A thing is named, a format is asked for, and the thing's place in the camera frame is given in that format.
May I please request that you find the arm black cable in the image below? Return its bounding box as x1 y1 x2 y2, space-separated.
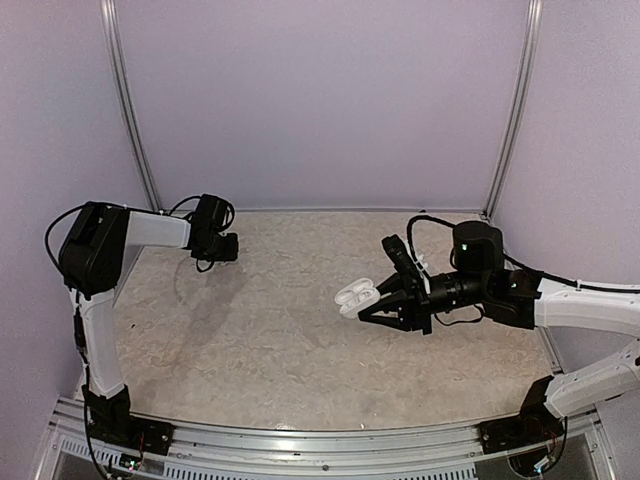
405 214 640 326
43 194 237 480

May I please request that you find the white earbud charging case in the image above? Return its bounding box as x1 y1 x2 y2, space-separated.
334 278 381 319

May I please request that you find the curved aluminium front rail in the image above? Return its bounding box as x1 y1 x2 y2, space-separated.
37 399 616 480

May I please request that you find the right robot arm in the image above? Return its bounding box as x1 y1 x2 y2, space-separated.
344 221 639 444

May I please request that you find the aluminium corner post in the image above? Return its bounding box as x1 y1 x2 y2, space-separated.
99 0 162 211
483 0 543 221

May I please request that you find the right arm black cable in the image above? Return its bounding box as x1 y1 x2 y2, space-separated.
405 214 640 326

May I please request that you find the right aluminium corner post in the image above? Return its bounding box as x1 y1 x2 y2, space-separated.
483 0 543 221

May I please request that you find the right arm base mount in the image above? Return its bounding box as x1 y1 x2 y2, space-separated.
478 376 567 454

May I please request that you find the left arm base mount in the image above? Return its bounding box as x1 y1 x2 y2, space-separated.
88 411 175 456

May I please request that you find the left aluminium corner post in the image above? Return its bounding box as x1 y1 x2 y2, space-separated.
99 0 162 211

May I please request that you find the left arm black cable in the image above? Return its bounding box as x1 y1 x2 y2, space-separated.
43 194 237 480

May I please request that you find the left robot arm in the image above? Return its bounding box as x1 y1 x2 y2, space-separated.
56 194 239 445

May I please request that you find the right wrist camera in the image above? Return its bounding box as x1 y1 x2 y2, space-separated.
404 240 431 281

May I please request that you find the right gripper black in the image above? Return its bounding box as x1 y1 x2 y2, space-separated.
358 270 490 335

